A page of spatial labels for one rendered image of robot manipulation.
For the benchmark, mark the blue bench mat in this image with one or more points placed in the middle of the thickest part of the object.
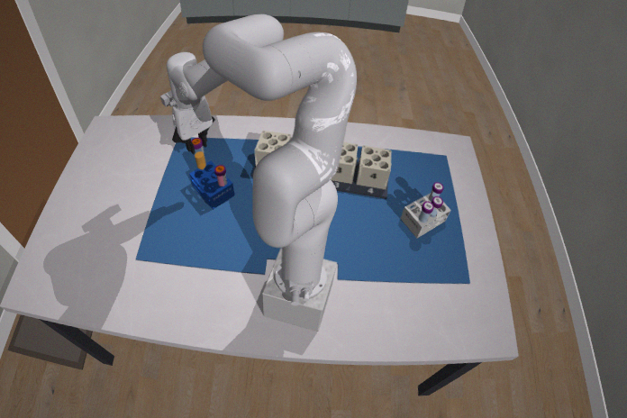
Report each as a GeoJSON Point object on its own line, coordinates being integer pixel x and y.
{"type": "Point", "coordinates": [366, 238]}

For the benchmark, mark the white tube rack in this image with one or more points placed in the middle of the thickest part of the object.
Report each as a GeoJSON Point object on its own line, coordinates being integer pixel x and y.
{"type": "Point", "coordinates": [410, 217]}

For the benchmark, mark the blue tube rack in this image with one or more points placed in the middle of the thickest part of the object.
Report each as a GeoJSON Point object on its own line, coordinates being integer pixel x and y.
{"type": "Point", "coordinates": [218, 194]}

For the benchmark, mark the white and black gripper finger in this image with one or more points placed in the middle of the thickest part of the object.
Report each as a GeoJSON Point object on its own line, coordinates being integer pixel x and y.
{"type": "Point", "coordinates": [189, 144]}
{"type": "Point", "coordinates": [202, 135]}

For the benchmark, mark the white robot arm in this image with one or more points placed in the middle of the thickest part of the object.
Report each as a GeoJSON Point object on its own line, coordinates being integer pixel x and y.
{"type": "Point", "coordinates": [292, 187]}

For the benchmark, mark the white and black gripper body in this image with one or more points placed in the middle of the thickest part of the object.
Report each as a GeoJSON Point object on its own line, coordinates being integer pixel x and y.
{"type": "Point", "coordinates": [192, 121]}

